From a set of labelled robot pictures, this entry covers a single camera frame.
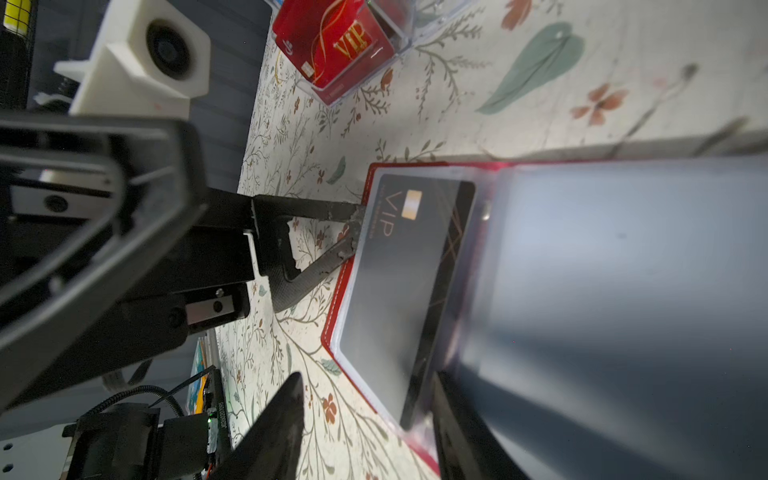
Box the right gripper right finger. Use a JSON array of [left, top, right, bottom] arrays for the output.
[[431, 372, 528, 479]]

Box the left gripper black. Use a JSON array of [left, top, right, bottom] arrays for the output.
[[1, 111, 365, 408]]

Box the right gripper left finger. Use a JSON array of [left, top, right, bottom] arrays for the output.
[[211, 372, 304, 480]]

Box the grey card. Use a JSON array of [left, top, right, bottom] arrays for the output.
[[333, 171, 477, 430]]

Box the red leather card holder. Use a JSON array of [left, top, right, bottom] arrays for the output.
[[357, 156, 767, 479]]

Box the clear acrylic card organizer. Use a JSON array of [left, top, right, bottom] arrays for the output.
[[268, 0, 470, 106]]

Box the red card in organizer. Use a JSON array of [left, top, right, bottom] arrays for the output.
[[272, 0, 395, 102]]

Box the colourful picture book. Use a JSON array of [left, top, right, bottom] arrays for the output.
[[185, 331, 220, 414]]

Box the yellow tag on basket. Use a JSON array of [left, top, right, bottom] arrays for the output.
[[2, 0, 32, 38]]

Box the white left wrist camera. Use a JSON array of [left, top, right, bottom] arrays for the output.
[[54, 0, 211, 121]]

